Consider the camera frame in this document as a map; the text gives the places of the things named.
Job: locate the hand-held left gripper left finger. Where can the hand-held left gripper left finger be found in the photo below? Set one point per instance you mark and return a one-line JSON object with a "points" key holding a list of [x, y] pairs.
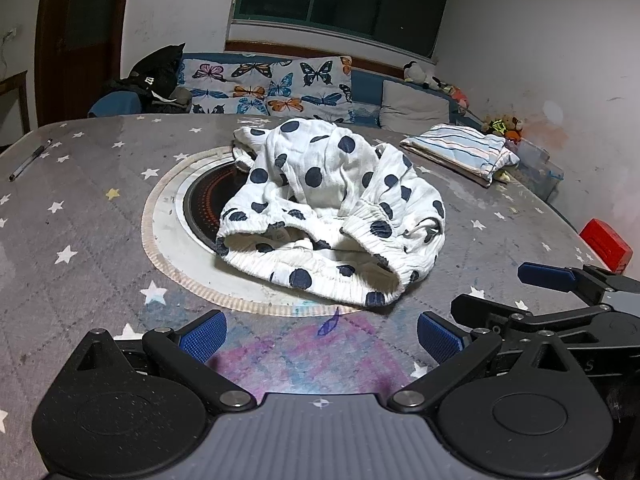
{"points": [[204, 336]]}

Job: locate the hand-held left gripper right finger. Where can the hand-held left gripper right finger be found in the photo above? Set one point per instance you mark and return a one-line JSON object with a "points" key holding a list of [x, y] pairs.
{"points": [[439, 336]]}

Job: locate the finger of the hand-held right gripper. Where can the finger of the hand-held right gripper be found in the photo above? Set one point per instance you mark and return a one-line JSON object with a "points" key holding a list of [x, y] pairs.
{"points": [[545, 276], [480, 310]]}

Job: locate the white polka dot pants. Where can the white polka dot pants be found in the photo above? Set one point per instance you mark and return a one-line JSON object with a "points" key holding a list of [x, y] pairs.
{"points": [[320, 185]]}

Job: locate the red box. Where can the red box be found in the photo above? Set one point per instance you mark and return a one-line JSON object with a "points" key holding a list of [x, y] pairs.
{"points": [[602, 240]]}

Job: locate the clear plastic storage box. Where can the clear plastic storage box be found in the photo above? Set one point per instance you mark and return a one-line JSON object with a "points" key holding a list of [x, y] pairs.
{"points": [[542, 167]]}

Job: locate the round black induction cooker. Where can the round black induction cooker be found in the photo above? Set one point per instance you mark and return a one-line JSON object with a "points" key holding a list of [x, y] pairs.
{"points": [[205, 205]]}

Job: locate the folded blue striped cloth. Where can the folded blue striped cloth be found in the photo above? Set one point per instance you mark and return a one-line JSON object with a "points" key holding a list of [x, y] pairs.
{"points": [[460, 152]]}

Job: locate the brown teddy bear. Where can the brown teddy bear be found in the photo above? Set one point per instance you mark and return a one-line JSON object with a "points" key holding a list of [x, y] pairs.
{"points": [[507, 125]]}

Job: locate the grey star tablecloth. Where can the grey star tablecloth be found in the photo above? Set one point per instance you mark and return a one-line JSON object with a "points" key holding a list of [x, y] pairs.
{"points": [[90, 220]]}

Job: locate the colourful plush toy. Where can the colourful plush toy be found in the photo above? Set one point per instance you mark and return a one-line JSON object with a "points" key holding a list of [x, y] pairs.
{"points": [[456, 94]]}

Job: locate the grey pillow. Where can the grey pillow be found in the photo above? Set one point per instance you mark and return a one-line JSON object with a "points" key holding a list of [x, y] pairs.
{"points": [[412, 105]]}

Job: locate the white and black plush toy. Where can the white and black plush toy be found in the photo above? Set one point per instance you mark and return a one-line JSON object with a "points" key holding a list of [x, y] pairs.
{"points": [[417, 74]]}

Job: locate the olive green bag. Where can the olive green bag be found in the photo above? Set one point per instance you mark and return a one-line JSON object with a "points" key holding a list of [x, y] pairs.
{"points": [[182, 96]]}

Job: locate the black pen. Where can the black pen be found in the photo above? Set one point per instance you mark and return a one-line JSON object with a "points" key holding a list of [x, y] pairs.
{"points": [[30, 160]]}

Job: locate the blue sofa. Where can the blue sofa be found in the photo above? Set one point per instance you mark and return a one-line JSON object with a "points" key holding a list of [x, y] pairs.
{"points": [[364, 87]]}

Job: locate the butterfly print pillow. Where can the butterfly print pillow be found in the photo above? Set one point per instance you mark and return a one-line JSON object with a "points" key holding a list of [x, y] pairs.
{"points": [[315, 90], [225, 80]]}

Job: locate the black bag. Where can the black bag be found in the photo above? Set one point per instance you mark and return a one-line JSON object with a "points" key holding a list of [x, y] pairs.
{"points": [[150, 75]]}

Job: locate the brown wooden side table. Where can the brown wooden side table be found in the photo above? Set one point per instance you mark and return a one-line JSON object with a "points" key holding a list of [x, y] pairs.
{"points": [[15, 105]]}

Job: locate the brown wooden door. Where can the brown wooden door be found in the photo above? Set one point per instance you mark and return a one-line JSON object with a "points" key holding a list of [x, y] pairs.
{"points": [[85, 35]]}

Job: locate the white wall socket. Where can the white wall socket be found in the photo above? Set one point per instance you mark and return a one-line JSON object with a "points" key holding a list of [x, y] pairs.
{"points": [[10, 35]]}

